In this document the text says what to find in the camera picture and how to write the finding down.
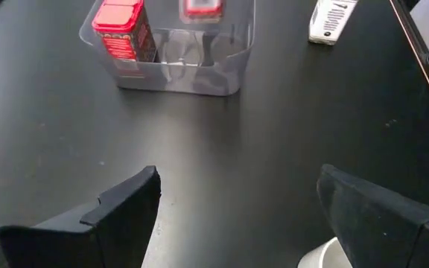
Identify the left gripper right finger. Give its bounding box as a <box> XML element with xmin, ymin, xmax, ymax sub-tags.
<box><xmin>316</xmin><ymin>164</ymin><xmax>429</xmax><ymax>268</ymax></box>

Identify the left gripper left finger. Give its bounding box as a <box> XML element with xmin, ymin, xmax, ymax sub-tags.
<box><xmin>0</xmin><ymin>165</ymin><xmax>162</xmax><ymax>268</ymax></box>

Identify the red spice tin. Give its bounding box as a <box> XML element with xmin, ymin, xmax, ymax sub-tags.
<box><xmin>91</xmin><ymin>0</ymin><xmax>159</xmax><ymax>79</ymax></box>
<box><xmin>179</xmin><ymin>0</ymin><xmax>226</xmax><ymax>24</ymax></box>

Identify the smoky clear plastic bin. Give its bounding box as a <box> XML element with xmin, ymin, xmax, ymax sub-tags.
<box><xmin>79</xmin><ymin>0</ymin><xmax>256</xmax><ymax>97</ymax></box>

